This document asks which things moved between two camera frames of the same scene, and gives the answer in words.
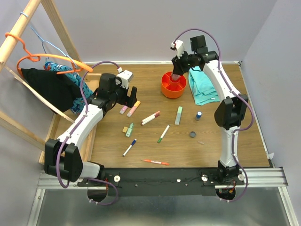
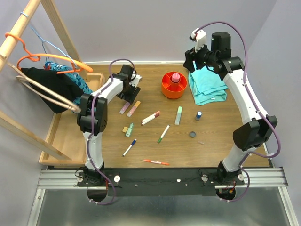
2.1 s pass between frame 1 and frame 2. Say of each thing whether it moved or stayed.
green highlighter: stayed
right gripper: moved
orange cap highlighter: stayed
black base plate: stayed
